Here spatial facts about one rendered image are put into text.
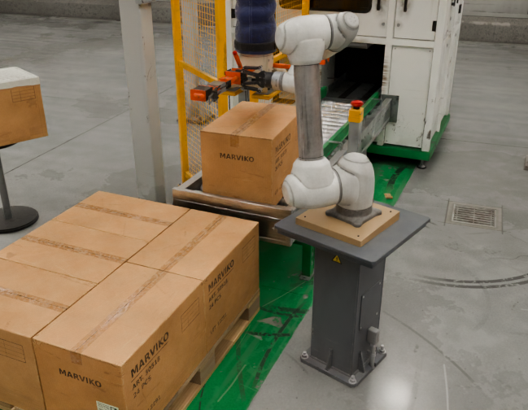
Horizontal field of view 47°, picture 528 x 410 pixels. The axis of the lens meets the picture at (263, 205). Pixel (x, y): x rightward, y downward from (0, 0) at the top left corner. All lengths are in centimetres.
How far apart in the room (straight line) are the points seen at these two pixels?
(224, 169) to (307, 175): 87
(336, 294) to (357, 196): 48
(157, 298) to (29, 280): 58
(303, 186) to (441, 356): 123
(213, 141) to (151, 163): 118
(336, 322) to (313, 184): 72
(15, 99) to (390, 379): 282
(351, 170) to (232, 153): 86
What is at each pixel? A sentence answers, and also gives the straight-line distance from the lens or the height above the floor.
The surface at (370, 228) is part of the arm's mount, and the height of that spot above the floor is 78.
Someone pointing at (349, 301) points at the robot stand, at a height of 42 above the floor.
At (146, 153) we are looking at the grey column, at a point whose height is 48.
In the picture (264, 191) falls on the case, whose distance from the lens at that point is 315.
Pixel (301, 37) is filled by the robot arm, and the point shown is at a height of 155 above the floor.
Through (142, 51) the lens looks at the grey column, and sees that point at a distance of 405.
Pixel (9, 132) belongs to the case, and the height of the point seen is 70.
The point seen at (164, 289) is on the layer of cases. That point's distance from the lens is 258.
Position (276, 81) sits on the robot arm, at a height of 124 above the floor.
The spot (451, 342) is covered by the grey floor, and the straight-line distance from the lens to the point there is 328.
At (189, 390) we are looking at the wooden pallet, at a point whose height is 2.
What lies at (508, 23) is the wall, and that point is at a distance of 1144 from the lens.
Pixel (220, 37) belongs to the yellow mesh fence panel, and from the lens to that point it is 381.
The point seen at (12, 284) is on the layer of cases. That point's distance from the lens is 279.
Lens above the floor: 195
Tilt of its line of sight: 26 degrees down
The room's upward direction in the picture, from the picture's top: straight up
